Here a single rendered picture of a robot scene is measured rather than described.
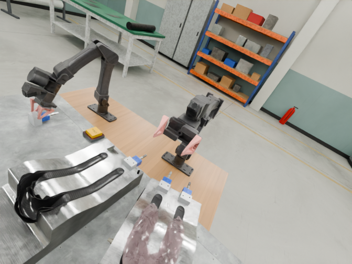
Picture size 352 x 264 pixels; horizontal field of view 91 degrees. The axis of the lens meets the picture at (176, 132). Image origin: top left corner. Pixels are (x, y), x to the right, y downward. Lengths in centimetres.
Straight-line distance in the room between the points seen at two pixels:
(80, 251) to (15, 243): 17
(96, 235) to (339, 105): 583
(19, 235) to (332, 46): 589
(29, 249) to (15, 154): 43
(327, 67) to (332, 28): 86
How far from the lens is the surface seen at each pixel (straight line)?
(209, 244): 88
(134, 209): 71
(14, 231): 73
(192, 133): 53
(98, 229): 77
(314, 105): 592
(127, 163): 80
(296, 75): 577
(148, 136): 115
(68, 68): 102
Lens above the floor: 151
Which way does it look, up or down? 33 degrees down
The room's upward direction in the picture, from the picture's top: 25 degrees clockwise
